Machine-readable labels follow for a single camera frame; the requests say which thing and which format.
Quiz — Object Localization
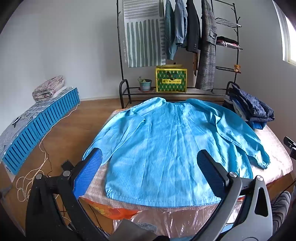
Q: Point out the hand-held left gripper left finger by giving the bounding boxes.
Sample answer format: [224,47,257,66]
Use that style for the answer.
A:
[25,147,109,241]

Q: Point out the potted plant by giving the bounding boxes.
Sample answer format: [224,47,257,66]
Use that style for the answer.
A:
[137,76,153,92]

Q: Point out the grey plaid coat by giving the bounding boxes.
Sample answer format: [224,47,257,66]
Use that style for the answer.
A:
[194,0,218,90]

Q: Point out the blue denim jacket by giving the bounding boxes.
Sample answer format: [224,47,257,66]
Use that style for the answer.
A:
[174,0,188,47]

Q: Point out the green yellow patterned box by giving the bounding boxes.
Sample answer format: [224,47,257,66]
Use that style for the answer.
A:
[155,65,188,93]

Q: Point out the green striped hanging cloth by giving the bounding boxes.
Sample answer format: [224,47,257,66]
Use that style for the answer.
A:
[122,0,167,68]

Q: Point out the pile of folded clothes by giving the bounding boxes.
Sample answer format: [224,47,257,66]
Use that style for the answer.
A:
[223,83,275,130]

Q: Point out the small black box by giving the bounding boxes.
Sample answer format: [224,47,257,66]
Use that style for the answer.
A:
[61,159,75,171]

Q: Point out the dark blazer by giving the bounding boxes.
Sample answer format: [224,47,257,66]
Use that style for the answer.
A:
[184,0,201,53]

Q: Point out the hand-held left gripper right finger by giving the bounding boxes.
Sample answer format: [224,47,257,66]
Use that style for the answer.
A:
[192,149,273,241]

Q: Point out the black metal clothes rack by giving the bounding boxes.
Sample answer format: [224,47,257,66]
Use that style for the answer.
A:
[116,0,243,109]

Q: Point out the folded dark clothes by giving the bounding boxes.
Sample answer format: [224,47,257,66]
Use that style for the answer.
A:
[217,36,240,48]

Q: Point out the floral quilt bundle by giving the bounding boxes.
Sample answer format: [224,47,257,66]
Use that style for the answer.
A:
[32,75,65,102]

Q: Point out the window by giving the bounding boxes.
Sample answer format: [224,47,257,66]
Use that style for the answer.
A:
[273,0,296,67]

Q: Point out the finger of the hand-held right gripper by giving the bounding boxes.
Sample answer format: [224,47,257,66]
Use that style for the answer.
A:
[283,136,296,160]

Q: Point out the dark ribbed shoe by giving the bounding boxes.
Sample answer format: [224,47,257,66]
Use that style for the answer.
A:
[270,191,292,237]

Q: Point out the orange floral cloth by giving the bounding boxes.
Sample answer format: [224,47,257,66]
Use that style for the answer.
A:
[82,197,141,220]

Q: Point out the white cord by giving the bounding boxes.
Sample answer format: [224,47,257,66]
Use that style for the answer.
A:
[16,139,60,202]

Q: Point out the teal denim shirt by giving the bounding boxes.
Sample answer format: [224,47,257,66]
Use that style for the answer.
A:
[164,0,178,61]

